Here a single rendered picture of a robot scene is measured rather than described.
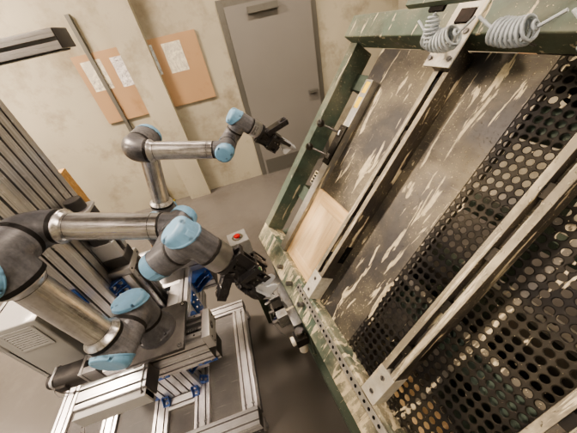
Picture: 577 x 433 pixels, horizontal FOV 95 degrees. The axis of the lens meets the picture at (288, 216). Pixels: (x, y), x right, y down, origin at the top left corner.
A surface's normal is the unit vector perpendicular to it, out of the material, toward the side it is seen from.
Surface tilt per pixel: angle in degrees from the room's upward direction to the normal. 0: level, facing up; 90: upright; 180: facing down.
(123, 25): 90
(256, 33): 90
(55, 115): 90
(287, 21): 90
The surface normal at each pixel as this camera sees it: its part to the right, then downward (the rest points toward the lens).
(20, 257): 0.96, -0.26
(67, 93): 0.25, 0.56
